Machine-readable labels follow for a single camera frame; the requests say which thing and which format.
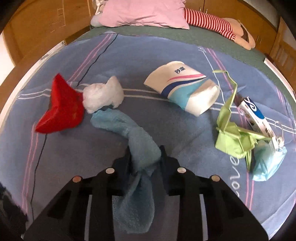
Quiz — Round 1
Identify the light blue cloth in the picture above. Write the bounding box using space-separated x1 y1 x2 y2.
91 109 161 234

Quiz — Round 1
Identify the lime green paper bag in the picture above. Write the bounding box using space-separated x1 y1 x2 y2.
215 75 271 170

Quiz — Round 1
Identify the white crumpled tissue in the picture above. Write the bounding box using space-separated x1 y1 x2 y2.
82 76 124 114

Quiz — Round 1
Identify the white blue paper cup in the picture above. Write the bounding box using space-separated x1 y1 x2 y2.
144 61 220 117

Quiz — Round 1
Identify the red snack wrapper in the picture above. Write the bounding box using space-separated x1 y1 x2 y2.
35 73 85 134

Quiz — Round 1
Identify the blue striped blanket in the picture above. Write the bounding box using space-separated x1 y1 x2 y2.
1 33 295 237

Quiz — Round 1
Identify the white blue toothpaste box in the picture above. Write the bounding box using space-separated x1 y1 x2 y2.
238 97 284 151

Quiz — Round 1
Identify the light blue plastic wrapper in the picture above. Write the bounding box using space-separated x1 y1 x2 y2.
251 141 287 182

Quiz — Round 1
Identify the green bed mat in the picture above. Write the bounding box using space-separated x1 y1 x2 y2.
76 26 295 113

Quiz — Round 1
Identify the red striped plush doll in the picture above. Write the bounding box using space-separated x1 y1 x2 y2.
184 8 255 50

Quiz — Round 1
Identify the pink pillow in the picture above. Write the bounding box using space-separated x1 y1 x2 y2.
90 1 189 30

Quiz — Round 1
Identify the wooden bed frame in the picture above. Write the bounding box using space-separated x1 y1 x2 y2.
1 0 95 107

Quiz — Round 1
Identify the wooden wall cabinet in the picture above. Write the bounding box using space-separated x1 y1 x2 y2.
185 1 295 81

